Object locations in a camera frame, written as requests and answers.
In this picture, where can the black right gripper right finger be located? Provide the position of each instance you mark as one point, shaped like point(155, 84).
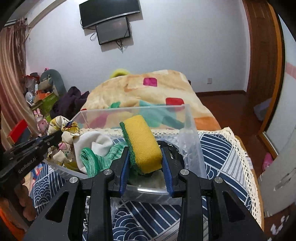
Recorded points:
point(228, 218)

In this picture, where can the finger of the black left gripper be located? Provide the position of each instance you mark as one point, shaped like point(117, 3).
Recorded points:
point(50, 140)

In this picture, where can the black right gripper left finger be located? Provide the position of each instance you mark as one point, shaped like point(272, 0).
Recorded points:
point(87, 208)

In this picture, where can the yellow cartoon print cloth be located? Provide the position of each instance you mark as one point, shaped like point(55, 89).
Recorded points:
point(63, 155)

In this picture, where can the green knitted glove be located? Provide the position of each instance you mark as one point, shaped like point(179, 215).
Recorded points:
point(94, 163)

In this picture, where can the clear plastic storage box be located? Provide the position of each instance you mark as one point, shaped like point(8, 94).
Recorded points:
point(171, 124)

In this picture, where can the white soft towel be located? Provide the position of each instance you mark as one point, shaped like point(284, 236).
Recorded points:
point(99, 143)

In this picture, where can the yellow green sponge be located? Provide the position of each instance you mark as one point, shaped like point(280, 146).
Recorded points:
point(145, 153)

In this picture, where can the person left hand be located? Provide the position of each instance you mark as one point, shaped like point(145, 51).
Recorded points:
point(22, 192)

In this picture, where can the pink rabbit plush toy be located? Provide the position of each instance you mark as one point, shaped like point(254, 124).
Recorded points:
point(42, 123)

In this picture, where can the green cardboard box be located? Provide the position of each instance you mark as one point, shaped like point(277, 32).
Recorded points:
point(45, 105)

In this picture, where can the dark purple clothing pile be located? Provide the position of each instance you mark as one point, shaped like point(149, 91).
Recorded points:
point(69, 104)

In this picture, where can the blue white patterned tablecloth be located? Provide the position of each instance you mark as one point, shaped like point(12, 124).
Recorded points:
point(228, 218)

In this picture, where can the pink striped curtain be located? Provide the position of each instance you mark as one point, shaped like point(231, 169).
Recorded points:
point(14, 107)

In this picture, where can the grey green neck pillow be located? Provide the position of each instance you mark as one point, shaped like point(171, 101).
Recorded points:
point(55, 81)

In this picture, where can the yellow round plush ball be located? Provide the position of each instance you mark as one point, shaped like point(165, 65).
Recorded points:
point(119, 72)

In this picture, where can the colourful beige fleece blanket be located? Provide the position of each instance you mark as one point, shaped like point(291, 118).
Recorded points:
point(163, 87)

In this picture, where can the brown wooden door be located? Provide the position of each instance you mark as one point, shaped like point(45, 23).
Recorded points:
point(267, 57)

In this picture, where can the small black wall monitor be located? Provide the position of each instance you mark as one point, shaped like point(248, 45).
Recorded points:
point(113, 30)

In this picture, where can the large black wall television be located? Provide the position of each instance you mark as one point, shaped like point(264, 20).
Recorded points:
point(96, 11)

